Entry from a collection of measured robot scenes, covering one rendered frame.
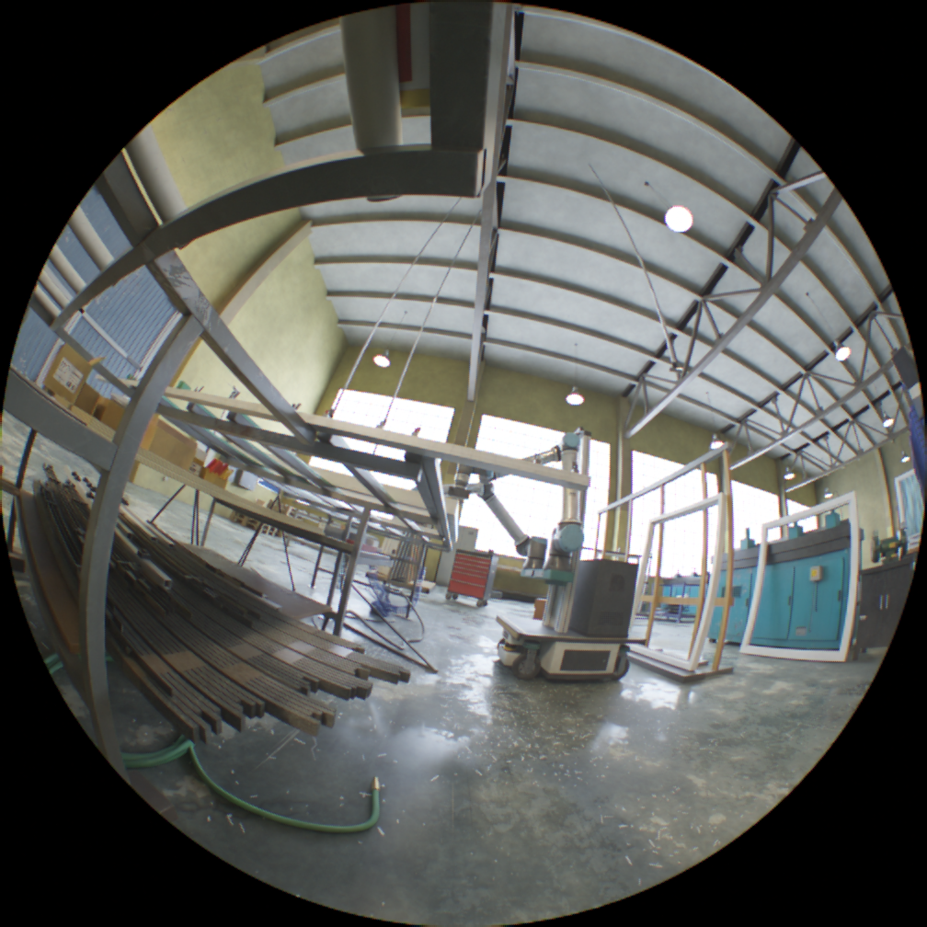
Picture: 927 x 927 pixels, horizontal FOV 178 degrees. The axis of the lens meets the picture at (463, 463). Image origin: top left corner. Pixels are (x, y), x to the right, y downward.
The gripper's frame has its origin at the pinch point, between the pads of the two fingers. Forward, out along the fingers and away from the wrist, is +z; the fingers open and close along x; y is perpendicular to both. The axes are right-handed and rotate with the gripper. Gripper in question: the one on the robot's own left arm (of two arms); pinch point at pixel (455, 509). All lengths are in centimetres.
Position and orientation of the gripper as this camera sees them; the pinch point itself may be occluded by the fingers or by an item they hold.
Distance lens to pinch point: 175.3
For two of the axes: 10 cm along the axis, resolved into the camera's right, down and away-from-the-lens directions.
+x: 9.8, 2.1, -0.5
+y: 0.2, -3.4, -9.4
